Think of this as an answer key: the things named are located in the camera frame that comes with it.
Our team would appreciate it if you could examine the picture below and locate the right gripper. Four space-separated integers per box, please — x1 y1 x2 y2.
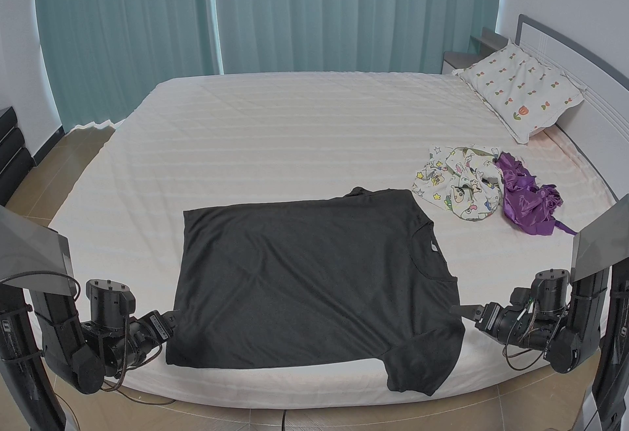
449 300 524 347

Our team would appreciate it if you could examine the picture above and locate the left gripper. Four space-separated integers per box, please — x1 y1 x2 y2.
129 309 181 355

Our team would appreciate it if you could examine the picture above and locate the black T-shirt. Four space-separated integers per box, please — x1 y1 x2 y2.
164 187 467 396

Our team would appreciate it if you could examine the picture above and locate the purple garment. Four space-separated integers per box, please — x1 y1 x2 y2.
494 151 580 237

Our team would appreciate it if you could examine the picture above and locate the white printed pyjama garment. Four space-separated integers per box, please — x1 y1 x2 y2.
412 143 504 222

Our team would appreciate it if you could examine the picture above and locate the white printed pillow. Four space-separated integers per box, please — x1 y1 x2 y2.
452 40 586 145

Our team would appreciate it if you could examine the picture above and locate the black chest of drawers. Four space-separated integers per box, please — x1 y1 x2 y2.
0 106 34 206

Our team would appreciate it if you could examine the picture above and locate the bed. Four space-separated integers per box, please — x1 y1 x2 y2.
47 14 629 415

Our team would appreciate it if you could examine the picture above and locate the grey bedside table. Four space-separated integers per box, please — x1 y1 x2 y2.
442 26 510 75

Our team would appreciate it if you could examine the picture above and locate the blue-green curtain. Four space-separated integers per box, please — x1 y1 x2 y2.
33 0 223 131
212 0 506 75

